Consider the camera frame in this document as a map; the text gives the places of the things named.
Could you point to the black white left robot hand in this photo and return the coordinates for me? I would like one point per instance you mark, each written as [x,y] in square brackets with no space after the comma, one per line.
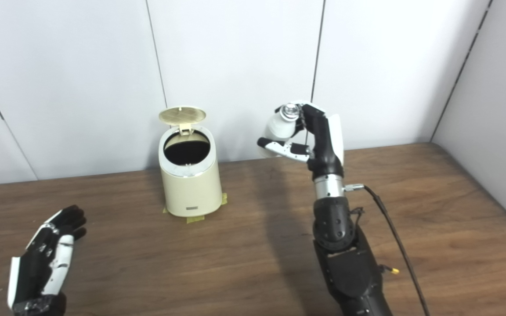
[33,272]

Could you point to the tall yellow tape piece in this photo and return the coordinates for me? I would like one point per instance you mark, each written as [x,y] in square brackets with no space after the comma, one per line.
[224,199]

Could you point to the cream-colored round bin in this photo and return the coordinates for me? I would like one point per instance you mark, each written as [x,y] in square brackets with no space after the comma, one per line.
[191,188]

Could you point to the cream round bin lid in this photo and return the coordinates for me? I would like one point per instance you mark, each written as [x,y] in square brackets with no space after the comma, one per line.
[182,115]

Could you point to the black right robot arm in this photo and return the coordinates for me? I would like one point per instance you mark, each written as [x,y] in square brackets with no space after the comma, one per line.
[336,228]

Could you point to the wide yellow tape piece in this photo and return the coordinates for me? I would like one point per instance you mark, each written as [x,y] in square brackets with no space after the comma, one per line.
[196,219]

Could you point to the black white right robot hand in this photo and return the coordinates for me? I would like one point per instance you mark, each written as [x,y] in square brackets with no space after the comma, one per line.
[321,140]

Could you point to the small white plastic bottle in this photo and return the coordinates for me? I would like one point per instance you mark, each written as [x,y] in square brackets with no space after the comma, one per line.
[279,125]

